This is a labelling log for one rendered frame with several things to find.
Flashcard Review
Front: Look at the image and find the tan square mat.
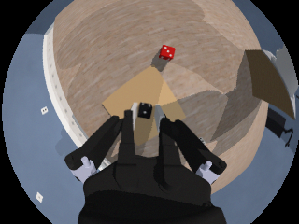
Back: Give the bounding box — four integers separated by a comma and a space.
102, 64, 186, 146

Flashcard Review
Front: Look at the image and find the red die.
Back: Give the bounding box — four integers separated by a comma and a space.
159, 45, 175, 61

